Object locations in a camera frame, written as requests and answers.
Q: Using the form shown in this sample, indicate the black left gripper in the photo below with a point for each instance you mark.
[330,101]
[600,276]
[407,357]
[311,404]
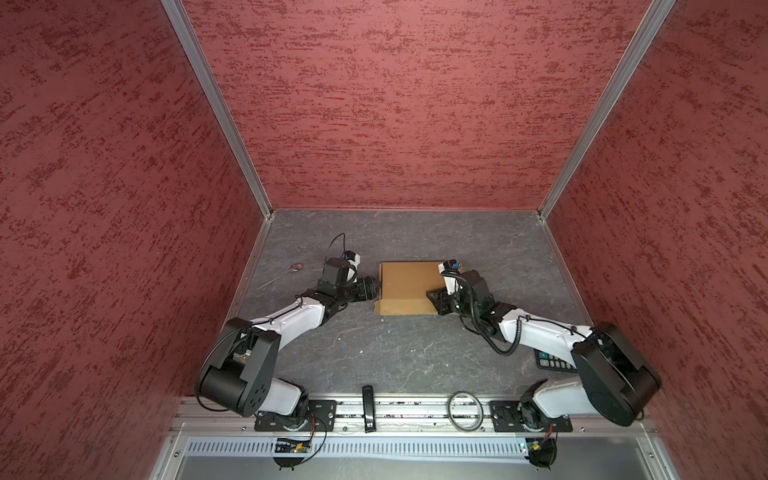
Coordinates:
[366,288]

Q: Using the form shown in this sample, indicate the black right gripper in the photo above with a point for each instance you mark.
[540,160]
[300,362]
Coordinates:
[441,296]

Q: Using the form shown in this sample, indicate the brown cardboard box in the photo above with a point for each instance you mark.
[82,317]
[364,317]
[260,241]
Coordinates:
[404,288]

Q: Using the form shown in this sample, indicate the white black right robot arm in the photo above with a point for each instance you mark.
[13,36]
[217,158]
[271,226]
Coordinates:
[612,378]

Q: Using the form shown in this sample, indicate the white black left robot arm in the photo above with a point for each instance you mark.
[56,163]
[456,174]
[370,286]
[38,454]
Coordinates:
[239,373]

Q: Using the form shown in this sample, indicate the silver metal spoon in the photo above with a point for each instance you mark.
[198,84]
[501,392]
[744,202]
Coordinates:
[296,267]

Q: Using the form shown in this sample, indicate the black calculator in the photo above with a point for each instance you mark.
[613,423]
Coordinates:
[548,362]

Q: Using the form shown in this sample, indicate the black handheld device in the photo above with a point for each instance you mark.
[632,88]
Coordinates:
[368,401]

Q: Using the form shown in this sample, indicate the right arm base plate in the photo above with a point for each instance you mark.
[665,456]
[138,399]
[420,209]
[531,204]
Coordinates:
[507,417]

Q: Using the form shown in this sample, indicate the aluminium front rail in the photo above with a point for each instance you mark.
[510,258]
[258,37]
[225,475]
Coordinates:
[398,414]

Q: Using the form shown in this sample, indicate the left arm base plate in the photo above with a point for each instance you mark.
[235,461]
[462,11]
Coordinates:
[318,414]

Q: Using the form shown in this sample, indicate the white slotted cable duct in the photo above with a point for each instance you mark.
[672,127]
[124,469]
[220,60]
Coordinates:
[418,448]

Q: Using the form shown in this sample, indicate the left rear aluminium corner post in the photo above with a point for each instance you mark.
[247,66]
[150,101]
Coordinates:
[184,31]

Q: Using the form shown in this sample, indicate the aluminium corner post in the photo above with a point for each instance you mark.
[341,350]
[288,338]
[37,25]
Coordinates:
[184,31]
[646,32]

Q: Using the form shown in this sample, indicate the right rear aluminium corner post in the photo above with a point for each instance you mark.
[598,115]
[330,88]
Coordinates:
[646,32]

